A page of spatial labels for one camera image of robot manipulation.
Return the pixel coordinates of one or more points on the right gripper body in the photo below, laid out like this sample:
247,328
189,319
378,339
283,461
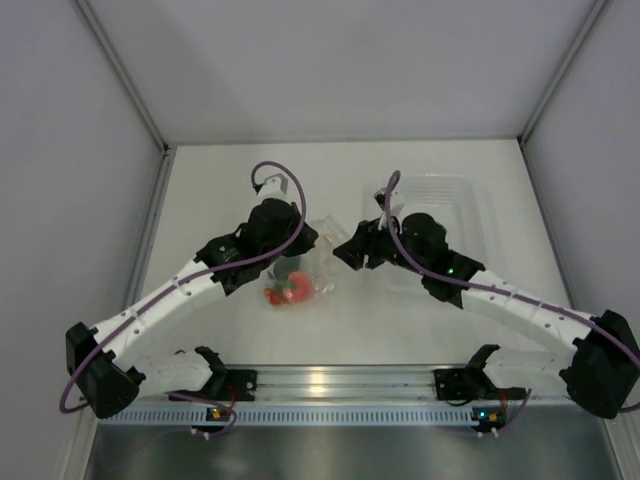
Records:
382,241

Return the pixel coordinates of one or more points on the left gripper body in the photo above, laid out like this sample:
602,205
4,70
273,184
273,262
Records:
300,244

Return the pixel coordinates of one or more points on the clear zip top bag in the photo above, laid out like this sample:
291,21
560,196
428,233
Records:
326,271

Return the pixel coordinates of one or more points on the fake orange tomato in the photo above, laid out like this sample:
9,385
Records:
300,287

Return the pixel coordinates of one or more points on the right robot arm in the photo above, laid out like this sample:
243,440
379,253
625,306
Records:
591,359

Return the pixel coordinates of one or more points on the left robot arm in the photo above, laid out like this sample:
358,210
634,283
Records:
108,362

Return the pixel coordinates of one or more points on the fake dark green vegetable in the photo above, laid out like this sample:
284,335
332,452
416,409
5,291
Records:
284,266

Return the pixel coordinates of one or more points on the fake red cherry tomatoes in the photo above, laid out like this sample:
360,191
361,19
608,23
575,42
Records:
278,294

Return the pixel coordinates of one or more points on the clear plastic basket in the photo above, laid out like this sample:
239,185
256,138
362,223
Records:
432,204

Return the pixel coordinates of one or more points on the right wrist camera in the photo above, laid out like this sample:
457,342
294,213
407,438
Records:
389,201

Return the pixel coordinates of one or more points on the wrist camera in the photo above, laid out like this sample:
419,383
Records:
389,201
273,187

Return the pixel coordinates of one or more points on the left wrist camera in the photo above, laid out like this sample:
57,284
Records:
273,187

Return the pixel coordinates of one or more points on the aluminium mounting rail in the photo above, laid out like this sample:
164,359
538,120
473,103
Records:
305,383

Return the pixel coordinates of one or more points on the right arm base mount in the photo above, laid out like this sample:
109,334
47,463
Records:
462,385

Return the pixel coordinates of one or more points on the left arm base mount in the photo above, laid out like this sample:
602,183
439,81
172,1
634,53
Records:
240,385

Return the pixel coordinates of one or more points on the slotted cable duct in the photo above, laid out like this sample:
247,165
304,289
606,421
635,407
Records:
265,415

